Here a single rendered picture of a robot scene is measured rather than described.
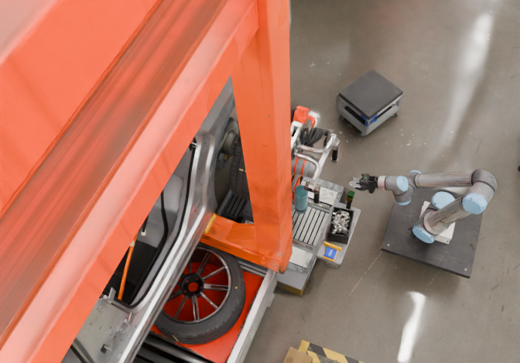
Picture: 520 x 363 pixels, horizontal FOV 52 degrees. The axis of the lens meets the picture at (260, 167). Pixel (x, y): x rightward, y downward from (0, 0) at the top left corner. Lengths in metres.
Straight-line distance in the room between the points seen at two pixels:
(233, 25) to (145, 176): 0.50
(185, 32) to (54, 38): 0.70
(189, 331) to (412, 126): 2.53
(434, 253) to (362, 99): 1.36
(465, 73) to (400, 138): 0.96
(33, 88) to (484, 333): 3.83
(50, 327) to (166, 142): 0.47
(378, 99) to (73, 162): 3.63
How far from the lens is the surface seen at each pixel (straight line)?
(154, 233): 3.37
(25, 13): 0.42
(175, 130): 1.30
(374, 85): 4.50
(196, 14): 1.15
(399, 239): 3.85
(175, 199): 3.18
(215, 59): 1.41
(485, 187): 3.09
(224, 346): 3.61
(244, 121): 2.07
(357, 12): 5.57
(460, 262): 3.87
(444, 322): 4.03
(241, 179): 3.23
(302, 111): 3.27
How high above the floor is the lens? 3.76
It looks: 59 degrees down
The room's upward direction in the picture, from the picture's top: 6 degrees counter-clockwise
